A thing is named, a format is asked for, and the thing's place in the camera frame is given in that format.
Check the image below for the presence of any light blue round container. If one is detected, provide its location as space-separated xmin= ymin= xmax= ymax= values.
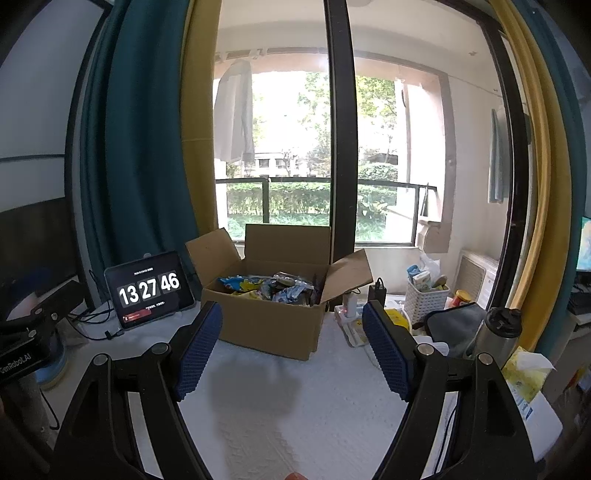
xmin=36 ymin=332 xmax=71 ymax=389

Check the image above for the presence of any steel tumbler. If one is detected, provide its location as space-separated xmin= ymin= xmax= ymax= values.
xmin=471 ymin=307 xmax=522 ymax=370

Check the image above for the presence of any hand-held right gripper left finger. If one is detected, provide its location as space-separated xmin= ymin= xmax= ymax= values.
xmin=53 ymin=300 xmax=223 ymax=480

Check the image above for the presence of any black framed white board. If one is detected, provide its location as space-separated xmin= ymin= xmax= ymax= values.
xmin=0 ymin=0 xmax=114 ymax=162

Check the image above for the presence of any white woven basket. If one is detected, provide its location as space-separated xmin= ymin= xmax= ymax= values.
xmin=406 ymin=279 xmax=451 ymax=326

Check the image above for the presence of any brown cardboard box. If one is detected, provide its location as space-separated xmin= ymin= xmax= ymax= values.
xmin=185 ymin=224 xmax=374 ymax=361

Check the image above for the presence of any yellow plastic bag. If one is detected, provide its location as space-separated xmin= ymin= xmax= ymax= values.
xmin=383 ymin=308 xmax=411 ymax=330

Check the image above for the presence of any black cable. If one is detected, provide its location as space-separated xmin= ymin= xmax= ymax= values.
xmin=67 ymin=270 xmax=125 ymax=342

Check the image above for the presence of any black tablet clock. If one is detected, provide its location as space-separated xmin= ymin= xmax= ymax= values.
xmin=104 ymin=251 xmax=195 ymax=329

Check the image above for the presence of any computer monitor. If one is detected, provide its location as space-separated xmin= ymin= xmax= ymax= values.
xmin=575 ymin=215 xmax=591 ymax=273

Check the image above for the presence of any grey pouch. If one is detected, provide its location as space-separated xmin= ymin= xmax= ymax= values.
xmin=422 ymin=302 xmax=488 ymax=358

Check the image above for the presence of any white power strip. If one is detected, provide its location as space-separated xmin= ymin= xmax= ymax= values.
xmin=336 ymin=310 xmax=370 ymax=348

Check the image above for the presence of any black window frame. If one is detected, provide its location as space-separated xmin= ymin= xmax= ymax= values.
xmin=210 ymin=0 xmax=532 ymax=319

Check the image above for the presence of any black balcony railing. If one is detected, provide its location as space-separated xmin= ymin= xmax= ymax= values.
xmin=216 ymin=178 xmax=439 ymax=243

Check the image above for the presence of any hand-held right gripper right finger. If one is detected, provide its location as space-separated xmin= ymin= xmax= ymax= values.
xmin=361 ymin=300 xmax=539 ymax=480

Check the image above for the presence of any white air conditioner unit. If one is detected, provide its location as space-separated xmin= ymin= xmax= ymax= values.
xmin=457 ymin=249 xmax=499 ymax=310

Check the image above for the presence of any yellow tissue pack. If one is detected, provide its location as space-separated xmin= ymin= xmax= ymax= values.
xmin=501 ymin=346 xmax=555 ymax=402

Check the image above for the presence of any white blue snack bag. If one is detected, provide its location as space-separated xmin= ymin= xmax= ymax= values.
xmin=270 ymin=272 xmax=315 ymax=304

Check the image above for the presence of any white flat box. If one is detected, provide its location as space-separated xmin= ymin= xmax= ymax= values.
xmin=517 ymin=392 xmax=564 ymax=462

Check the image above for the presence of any yellow curtain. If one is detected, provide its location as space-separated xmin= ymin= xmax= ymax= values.
xmin=487 ymin=0 xmax=575 ymax=356
xmin=180 ymin=0 xmax=222 ymax=241

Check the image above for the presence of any white hanging shirt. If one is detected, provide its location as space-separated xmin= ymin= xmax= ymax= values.
xmin=213 ymin=58 xmax=256 ymax=163

